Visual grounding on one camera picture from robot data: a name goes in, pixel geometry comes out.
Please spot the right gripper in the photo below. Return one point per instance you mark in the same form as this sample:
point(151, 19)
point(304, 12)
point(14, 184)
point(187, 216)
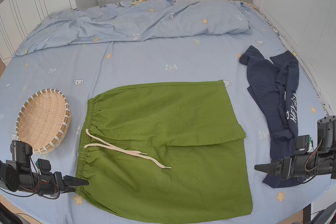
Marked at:
point(299, 166)

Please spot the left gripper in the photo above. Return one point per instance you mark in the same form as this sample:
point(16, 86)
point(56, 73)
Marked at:
point(56, 183)

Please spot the green shorts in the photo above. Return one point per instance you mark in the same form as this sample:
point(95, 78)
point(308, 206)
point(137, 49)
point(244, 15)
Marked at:
point(162, 139)

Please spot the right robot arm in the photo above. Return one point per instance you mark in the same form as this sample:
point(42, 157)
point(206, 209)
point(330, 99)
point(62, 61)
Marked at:
point(326, 131)

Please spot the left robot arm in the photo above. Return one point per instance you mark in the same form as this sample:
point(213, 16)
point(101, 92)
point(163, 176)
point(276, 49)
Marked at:
point(21, 152)

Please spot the round woven basket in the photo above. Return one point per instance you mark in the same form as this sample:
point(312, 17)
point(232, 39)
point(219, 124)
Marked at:
point(42, 118)

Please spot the dark blue T-shirt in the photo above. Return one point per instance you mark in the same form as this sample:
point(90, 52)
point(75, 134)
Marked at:
point(265, 78)

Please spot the pale blue quilt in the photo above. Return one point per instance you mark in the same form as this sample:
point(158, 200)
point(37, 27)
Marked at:
point(131, 23)

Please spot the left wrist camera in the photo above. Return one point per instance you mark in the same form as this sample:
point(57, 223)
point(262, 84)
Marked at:
point(44, 166)

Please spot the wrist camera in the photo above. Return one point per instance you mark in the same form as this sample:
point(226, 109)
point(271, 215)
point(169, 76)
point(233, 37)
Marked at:
point(44, 166)
point(303, 143)

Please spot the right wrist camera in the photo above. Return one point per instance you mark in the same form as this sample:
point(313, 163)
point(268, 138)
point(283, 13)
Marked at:
point(303, 143)

